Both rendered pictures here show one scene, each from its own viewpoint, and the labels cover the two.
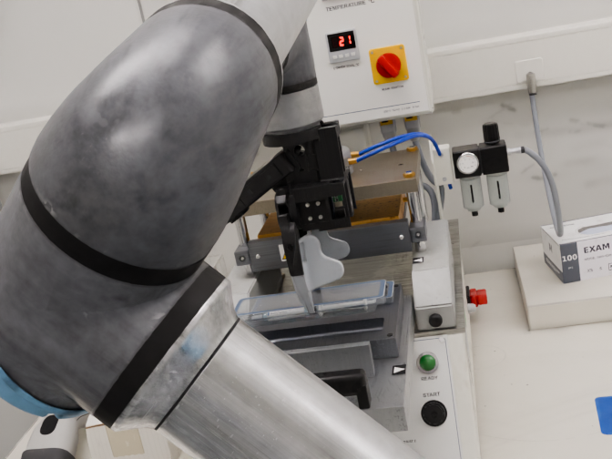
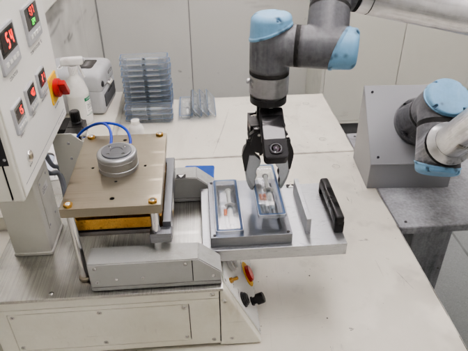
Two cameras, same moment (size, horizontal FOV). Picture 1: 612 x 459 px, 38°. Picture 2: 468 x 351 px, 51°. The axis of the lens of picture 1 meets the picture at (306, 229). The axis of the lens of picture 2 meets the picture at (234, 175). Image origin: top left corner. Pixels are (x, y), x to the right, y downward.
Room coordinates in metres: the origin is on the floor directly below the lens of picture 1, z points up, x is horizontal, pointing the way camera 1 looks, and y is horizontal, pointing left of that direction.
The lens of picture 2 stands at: (1.29, 0.81, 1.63)
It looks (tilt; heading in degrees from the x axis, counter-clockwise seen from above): 33 degrees down; 254
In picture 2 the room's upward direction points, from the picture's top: straight up
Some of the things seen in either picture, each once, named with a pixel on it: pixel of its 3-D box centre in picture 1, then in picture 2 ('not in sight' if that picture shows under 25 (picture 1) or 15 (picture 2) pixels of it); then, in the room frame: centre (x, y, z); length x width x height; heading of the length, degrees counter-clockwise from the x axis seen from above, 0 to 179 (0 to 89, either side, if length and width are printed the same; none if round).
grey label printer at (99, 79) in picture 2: not in sight; (79, 84); (1.38, -1.08, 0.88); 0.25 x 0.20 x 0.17; 163
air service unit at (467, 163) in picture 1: (480, 171); (80, 142); (1.36, -0.29, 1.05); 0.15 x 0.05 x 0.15; 78
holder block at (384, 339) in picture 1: (321, 326); (246, 210); (1.03, 0.01, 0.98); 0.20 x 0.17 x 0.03; 78
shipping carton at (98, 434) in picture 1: (144, 415); not in sight; (1.26, 0.31, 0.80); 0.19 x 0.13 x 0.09; 169
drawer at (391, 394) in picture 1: (318, 351); (268, 213); (0.98, 0.01, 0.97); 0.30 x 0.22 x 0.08; 168
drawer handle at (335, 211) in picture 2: (298, 394); (331, 203); (0.85, 0.04, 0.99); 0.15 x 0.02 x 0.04; 78
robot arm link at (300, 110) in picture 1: (289, 109); (267, 84); (0.99, -0.01, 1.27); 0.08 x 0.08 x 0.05
